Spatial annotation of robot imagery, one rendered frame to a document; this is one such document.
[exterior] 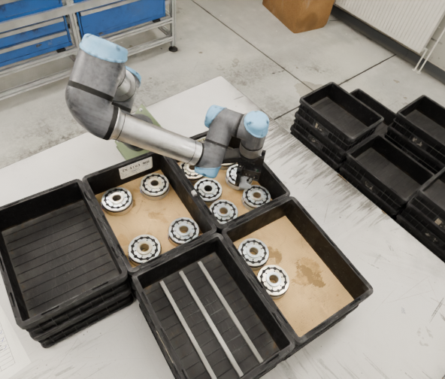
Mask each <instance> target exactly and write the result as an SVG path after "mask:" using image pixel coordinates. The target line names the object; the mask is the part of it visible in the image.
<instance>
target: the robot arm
mask: <svg viewBox="0 0 445 379"><path fill-rule="evenodd" d="M127 56H128V51H127V49H126V48H124V47H121V46H120V45H118V44H115V43H113V42H110V41H107V40H105V39H103V38H100V37H98V36H95V35H91V34H85V35H84V36H83V39H82V41H81V42H80V44H79V50H78V52H77V57H76V59H75V62H74V66H73V68H72V71H71V75H70V78H69V81H68V85H67V87H66V89H65V101H66V104H67V106H68V109H69V111H70V113H71V115H72V116H73V118H74V119H75V120H76V121H77V122H78V123H79V124H80V125H81V126H82V127H83V128H84V129H85V130H86V131H87V132H89V133H91V134H92V135H94V136H96V137H98V138H101V139H104V140H106V141H109V140H111V139H112V140H115V141H119V142H122V143H123V144H124V145H126V146H127V148H129V149H131V150H135V151H141V150H144V149H145V150H149V151H152V152H154V153H158V154H160V155H163V156H167V157H169V158H172V159H176V160H178V161H181V162H185V163H187V164H190V165H194V166H195V170H194V171H195V173H197V174H200V175H203V176H205V177H209V178H215V177H216V176H217V175H218V172H219V169H220V168H221V167H222V166H221V165H222V164H227V163H235V162H237V163H238V168H237V172H236V175H237V177H236V181H235V189H236V190H238V189H240V188H242V189H250V188H251V185H250V184H248V183H247V178H246V177H250V178H252V180H254V181H259V177H258V176H260V173H261V170H262V165H263V162H264V159H265V153H266V150H263V147H264V143H265V139H266V135H267V134H268V126H269V119H268V116H267V115H266V114H265V113H263V112H261V111H251V112H249V113H248V114H241V113H238V112H237V111H233V110H230V109H228V108H226V107H221V106H219V105H211V106H210V107H209V108H208V110H207V113H206V116H205V119H204V125H205V126H206V127H208V128H209V129H208V132H207V136H206V138H205V140H204V143H201V142H199V141H196V140H193V139H191V138H187V137H186V136H183V135H180V134H177V133H175V132H172V131H169V130H167V129H163V128H162V127H159V126H156V125H153V121H152V120H151V119H150V118H149V117H148V116H146V115H143V114H130V113H131V110H132V106H133V104H134V101H135V97H136V95H137V92H138V88H139V86H140V85H141V76H140V74H139V73H138V72H136V71H135V70H134V69H132V68H130V67H128V66H125V63H126V61H127V59H128V58H127ZM232 136H233V137H236V138H240V139H241V143H240V147H239V148H235V149H228V150H227V148H228V146H229V142H230V140H231V138H232ZM260 155H262V156H260ZM244 176H245V177H244ZM254 177H258V179H256V178H254Z"/></svg>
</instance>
